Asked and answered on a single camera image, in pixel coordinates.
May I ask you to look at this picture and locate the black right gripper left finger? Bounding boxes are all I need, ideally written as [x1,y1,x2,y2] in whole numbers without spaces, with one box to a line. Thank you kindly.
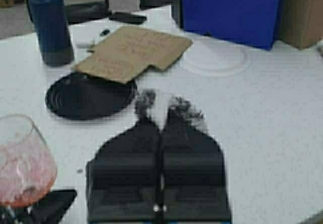
[86,119,159,223]

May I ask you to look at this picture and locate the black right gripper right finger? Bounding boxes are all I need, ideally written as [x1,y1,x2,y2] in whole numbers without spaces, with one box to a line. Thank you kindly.
[161,113,232,223]

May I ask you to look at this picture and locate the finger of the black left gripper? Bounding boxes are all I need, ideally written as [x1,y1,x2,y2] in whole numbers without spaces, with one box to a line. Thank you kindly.
[24,189,77,223]

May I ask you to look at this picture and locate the wine glass with pink residue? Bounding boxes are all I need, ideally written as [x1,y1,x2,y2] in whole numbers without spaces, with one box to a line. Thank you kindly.
[1,114,57,223]

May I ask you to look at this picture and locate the black white floral cloth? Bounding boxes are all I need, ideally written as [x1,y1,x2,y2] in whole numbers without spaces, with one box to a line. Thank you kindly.
[134,88,208,134]

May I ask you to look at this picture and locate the black round trash opening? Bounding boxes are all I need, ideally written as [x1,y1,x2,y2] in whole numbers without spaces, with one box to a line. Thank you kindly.
[45,72,137,121]

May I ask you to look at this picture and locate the brown cardboard sheet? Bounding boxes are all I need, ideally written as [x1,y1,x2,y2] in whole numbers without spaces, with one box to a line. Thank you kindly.
[74,26,193,84]

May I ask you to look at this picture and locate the white round lid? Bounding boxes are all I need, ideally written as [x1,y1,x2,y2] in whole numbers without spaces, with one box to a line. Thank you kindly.
[179,36,251,78]

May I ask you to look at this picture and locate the blue bin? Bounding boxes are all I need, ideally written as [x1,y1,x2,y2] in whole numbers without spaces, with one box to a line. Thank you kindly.
[182,0,281,50]

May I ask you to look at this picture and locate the dark blue water bottle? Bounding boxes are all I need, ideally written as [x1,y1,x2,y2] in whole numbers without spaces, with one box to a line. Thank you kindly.
[27,0,74,67]

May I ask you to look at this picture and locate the brown cardboard box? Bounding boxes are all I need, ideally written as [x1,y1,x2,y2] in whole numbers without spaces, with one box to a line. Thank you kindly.
[278,0,322,49]

